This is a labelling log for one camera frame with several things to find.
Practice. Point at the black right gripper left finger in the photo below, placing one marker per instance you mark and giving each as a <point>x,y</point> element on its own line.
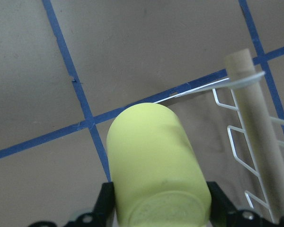
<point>104,209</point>

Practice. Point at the yellow plastic cup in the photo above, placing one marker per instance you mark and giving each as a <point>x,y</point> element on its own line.
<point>157,179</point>

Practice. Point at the white wire cup rack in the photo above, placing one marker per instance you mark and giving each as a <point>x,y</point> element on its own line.
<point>251,173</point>

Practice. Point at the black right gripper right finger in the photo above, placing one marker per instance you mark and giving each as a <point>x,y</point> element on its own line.
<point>223,212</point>

